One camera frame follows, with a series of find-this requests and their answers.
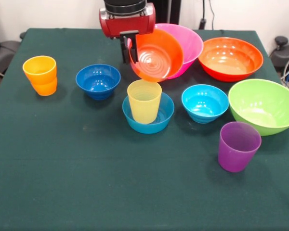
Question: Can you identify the large pink bowl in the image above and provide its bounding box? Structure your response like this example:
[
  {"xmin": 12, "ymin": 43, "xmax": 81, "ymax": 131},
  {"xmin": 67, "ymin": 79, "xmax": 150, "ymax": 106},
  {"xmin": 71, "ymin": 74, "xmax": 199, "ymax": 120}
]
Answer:
[{"xmin": 154, "ymin": 23, "xmax": 204, "ymax": 80}]

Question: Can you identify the purple plastic cup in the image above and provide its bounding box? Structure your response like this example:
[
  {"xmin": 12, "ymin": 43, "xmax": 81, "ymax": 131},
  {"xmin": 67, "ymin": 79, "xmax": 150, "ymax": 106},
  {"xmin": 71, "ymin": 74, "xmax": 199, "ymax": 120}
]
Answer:
[{"xmin": 218, "ymin": 121, "xmax": 263, "ymax": 173}]

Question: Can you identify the large lime green bowl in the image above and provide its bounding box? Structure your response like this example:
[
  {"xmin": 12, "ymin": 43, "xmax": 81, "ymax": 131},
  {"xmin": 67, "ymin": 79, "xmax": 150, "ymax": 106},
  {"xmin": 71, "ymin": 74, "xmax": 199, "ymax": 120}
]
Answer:
[{"xmin": 228, "ymin": 78, "xmax": 289, "ymax": 137}]

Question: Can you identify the black wall cable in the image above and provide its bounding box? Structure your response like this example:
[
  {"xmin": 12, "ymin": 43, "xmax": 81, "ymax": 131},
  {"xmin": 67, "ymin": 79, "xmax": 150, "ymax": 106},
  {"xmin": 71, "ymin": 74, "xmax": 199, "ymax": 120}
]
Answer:
[{"xmin": 199, "ymin": 0, "xmax": 215, "ymax": 31}]

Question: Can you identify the large red-orange bowl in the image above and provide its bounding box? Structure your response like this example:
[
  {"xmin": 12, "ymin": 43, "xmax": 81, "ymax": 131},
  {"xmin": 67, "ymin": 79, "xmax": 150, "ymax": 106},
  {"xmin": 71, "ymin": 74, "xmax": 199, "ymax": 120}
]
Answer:
[{"xmin": 197, "ymin": 37, "xmax": 264, "ymax": 83}]

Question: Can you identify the small dark blue bowl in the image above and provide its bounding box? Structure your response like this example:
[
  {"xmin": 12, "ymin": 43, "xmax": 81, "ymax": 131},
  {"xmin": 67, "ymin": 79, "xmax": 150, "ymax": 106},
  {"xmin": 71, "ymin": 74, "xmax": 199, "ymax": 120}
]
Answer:
[{"xmin": 75, "ymin": 64, "xmax": 121, "ymax": 101}]

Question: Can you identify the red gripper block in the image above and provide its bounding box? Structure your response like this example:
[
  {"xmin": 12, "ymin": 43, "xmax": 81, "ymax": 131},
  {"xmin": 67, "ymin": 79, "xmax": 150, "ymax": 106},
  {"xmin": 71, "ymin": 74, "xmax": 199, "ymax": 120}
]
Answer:
[{"xmin": 98, "ymin": 2, "xmax": 157, "ymax": 64}]

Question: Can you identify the small cyan bowl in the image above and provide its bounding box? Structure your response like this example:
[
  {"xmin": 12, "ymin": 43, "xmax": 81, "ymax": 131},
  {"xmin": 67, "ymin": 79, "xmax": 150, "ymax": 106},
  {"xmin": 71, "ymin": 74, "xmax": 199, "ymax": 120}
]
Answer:
[{"xmin": 181, "ymin": 84, "xmax": 230, "ymax": 124}]

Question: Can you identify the yellow plastic cup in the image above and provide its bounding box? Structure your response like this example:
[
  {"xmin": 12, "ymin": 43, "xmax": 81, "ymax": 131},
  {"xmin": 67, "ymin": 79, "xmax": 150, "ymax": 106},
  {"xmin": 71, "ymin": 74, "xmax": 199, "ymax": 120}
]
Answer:
[{"xmin": 127, "ymin": 79, "xmax": 163, "ymax": 125}]

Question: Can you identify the dark green table cloth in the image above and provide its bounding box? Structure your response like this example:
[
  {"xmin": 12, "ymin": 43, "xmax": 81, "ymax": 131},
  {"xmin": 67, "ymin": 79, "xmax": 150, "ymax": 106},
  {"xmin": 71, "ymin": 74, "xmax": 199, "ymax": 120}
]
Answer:
[{"xmin": 0, "ymin": 28, "xmax": 289, "ymax": 231}]

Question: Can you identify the medium blue bowl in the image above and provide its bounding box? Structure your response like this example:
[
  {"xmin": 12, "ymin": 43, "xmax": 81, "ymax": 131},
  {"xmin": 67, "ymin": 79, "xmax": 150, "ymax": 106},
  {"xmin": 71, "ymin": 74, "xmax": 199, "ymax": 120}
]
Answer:
[{"xmin": 122, "ymin": 92, "xmax": 175, "ymax": 135}]

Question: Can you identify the orange plastic cup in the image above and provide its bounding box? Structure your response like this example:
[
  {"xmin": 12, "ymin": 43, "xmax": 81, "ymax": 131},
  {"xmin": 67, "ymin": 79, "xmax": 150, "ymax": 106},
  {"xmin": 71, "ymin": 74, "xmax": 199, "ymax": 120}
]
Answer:
[{"xmin": 22, "ymin": 55, "xmax": 58, "ymax": 97}]

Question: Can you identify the small orange bowl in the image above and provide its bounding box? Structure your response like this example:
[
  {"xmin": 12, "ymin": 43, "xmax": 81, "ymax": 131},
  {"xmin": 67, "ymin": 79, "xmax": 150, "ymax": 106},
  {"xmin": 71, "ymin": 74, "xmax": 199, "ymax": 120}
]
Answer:
[{"xmin": 127, "ymin": 28, "xmax": 184, "ymax": 83}]

